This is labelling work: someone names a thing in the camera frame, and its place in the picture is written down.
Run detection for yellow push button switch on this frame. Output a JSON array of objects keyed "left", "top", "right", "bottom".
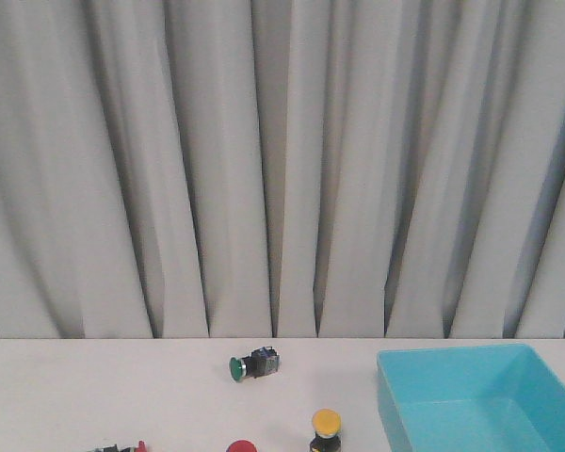
[{"left": 309, "top": 409, "right": 342, "bottom": 452}]

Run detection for red mushroom push button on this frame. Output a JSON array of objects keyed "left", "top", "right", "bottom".
[{"left": 226, "top": 439, "right": 257, "bottom": 452}]

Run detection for light blue plastic box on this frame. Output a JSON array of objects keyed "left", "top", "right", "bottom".
[{"left": 377, "top": 344, "right": 565, "bottom": 451}]

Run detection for grey pleated curtain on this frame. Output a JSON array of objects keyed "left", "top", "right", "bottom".
[{"left": 0, "top": 1, "right": 565, "bottom": 339}]

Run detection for red button lying sideways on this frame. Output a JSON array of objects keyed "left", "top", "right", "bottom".
[{"left": 85, "top": 440, "right": 148, "bottom": 452}]

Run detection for green push button switch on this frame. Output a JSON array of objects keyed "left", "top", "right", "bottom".
[{"left": 229, "top": 347, "right": 280, "bottom": 382}]

